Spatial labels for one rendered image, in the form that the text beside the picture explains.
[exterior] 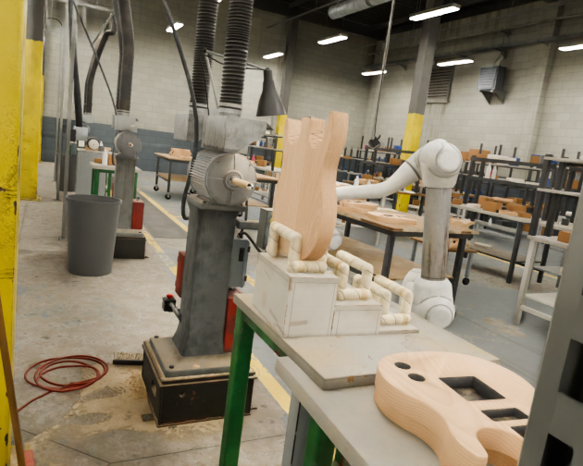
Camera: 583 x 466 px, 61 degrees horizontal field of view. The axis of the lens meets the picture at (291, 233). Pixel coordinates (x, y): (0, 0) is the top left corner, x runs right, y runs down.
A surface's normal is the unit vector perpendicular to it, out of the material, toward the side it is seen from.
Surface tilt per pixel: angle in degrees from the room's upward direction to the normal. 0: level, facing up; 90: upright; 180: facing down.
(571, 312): 90
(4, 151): 90
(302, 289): 90
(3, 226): 90
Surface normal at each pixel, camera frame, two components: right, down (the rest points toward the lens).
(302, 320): 0.38, 0.21
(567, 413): -0.89, -0.04
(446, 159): 0.03, 0.07
